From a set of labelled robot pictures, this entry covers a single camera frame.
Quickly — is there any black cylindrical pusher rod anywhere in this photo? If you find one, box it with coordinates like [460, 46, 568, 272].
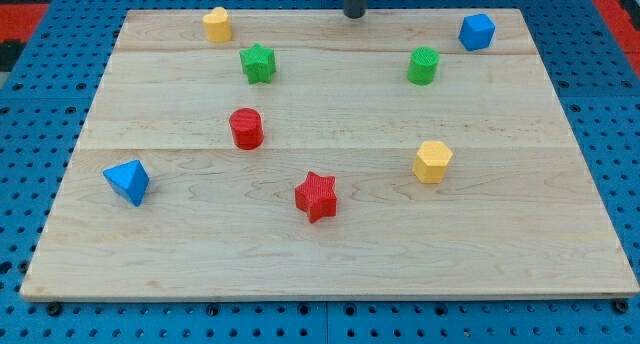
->
[343, 0, 367, 19]

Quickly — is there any yellow heart block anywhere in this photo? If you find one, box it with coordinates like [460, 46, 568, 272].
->
[202, 7, 232, 43]

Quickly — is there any green cylinder block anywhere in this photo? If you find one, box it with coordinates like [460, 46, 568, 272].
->
[407, 47, 440, 85]

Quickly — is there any green star block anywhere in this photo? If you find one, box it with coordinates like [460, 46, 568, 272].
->
[239, 43, 276, 85]

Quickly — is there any blue cube block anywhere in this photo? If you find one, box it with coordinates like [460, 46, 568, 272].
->
[458, 13, 496, 51]

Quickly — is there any light wooden board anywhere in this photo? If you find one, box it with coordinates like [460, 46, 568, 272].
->
[20, 9, 639, 302]

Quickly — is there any red cylinder block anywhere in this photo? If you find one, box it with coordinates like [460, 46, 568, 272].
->
[229, 108, 264, 150]

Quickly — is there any yellow hexagon block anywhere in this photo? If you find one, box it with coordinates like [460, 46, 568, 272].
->
[412, 141, 453, 184]

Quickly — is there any red star block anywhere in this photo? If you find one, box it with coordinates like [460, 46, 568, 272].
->
[294, 171, 338, 223]

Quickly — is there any blue triangle block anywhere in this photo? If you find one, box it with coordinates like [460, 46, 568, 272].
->
[103, 160, 150, 207]

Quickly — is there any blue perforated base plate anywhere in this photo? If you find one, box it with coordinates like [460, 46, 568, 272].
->
[1, 0, 639, 343]

